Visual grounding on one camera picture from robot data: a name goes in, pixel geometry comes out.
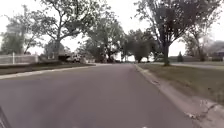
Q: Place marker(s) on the row of trees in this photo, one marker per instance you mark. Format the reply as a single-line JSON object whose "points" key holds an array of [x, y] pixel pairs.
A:
{"points": [[113, 43]]}

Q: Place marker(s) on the grey asphalt road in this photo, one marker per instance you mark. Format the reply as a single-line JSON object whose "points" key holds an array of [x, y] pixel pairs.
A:
{"points": [[100, 96]]}

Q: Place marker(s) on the white vehicle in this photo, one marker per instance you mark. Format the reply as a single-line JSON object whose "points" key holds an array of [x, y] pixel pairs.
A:
{"points": [[74, 58]]}

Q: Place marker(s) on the large tree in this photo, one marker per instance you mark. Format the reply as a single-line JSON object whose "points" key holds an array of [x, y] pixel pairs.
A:
{"points": [[57, 46], [165, 50]]}

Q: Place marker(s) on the building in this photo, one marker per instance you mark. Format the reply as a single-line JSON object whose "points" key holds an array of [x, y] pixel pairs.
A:
{"points": [[216, 50], [55, 50]]}

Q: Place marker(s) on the small dark conifer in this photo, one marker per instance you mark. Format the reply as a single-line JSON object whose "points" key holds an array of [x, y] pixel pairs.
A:
{"points": [[180, 57]]}

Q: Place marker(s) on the grass verge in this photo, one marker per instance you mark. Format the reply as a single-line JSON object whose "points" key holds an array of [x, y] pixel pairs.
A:
{"points": [[40, 66], [190, 78]]}

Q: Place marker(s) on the pale concrete kerb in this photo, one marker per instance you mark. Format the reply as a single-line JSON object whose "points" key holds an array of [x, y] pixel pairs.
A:
{"points": [[186, 103], [40, 72]]}

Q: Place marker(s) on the pale side road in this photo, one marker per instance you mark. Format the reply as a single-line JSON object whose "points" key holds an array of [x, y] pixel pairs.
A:
{"points": [[200, 65]]}

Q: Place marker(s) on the white fence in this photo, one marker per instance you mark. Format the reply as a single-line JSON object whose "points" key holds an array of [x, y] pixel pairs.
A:
{"points": [[16, 59]]}

